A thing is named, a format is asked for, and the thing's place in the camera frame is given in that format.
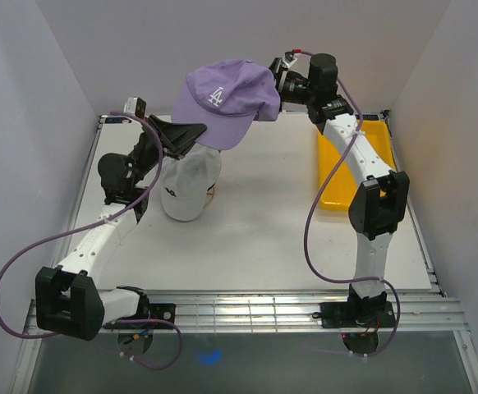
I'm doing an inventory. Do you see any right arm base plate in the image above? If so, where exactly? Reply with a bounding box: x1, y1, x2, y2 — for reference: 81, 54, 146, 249
312, 301, 396, 328

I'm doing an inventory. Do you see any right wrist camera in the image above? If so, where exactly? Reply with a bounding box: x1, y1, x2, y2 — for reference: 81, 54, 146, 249
282, 49, 301, 69

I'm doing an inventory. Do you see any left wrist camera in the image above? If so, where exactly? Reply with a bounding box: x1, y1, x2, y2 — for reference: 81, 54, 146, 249
123, 97, 147, 119

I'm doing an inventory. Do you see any yellow plastic bin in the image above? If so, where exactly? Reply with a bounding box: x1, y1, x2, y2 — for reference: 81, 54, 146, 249
316, 116, 396, 213

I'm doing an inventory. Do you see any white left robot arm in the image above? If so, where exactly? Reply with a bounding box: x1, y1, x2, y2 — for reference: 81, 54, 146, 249
35, 115, 207, 341

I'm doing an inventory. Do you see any gold wire hat stand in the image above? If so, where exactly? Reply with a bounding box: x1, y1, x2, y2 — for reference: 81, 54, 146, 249
204, 185, 216, 208

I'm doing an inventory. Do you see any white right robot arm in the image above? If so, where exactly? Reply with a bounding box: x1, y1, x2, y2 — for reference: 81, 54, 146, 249
269, 49, 410, 328

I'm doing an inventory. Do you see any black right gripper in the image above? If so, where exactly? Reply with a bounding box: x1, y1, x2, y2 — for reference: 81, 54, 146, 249
240, 57, 317, 118

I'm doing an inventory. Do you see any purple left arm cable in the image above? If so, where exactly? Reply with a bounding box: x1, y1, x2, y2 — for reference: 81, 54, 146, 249
0, 110, 183, 372

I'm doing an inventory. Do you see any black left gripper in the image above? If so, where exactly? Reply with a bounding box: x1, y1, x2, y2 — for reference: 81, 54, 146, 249
128, 115, 207, 186

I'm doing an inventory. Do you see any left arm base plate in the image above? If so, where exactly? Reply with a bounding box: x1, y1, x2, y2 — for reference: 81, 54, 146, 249
103, 303, 177, 331

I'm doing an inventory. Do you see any lavender baseball cap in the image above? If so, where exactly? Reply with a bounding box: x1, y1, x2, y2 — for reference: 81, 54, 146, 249
171, 59, 281, 150

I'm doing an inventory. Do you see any white baseball cap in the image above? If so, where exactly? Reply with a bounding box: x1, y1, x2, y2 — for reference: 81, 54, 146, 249
160, 144, 222, 222

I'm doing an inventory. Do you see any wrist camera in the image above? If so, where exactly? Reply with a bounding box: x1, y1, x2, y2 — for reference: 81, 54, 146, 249
123, 97, 147, 119
282, 49, 301, 69

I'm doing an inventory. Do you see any aluminium frame rail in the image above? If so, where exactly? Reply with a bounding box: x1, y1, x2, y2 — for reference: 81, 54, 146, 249
23, 293, 470, 334

